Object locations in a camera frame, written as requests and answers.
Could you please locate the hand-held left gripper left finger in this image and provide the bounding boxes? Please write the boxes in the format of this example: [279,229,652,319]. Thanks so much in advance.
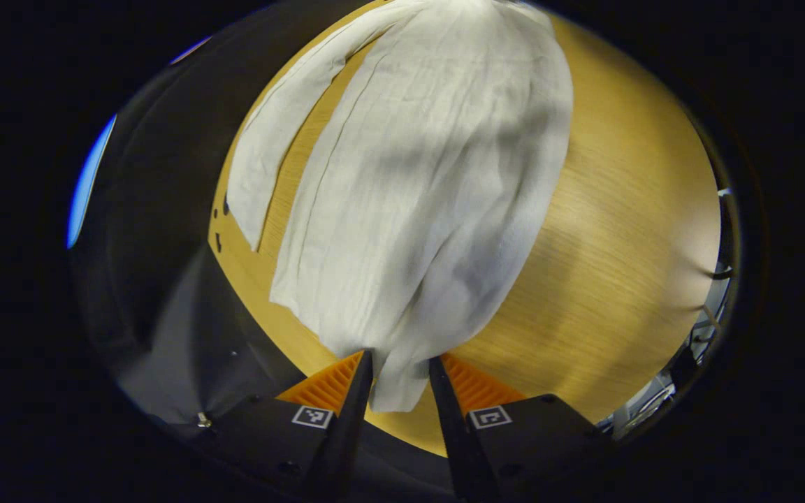
[200,349,374,503]

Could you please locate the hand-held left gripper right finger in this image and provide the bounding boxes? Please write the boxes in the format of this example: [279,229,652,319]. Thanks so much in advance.
[429,353,616,503]

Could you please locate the white jeans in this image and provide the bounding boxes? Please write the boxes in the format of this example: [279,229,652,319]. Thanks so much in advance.
[226,0,574,413]

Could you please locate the black backdrop cloth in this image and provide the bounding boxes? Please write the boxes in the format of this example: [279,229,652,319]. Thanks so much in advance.
[67,0,382,448]

